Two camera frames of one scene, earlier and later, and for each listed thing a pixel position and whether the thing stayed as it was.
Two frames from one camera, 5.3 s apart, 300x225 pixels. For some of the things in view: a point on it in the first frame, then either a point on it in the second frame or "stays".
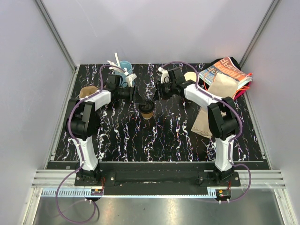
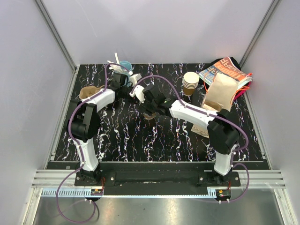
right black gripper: x=160 y=86 -> x=144 y=107
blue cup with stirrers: x=127 y=67 stays
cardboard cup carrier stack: x=87 y=90 stays
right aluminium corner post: x=271 y=9 stays
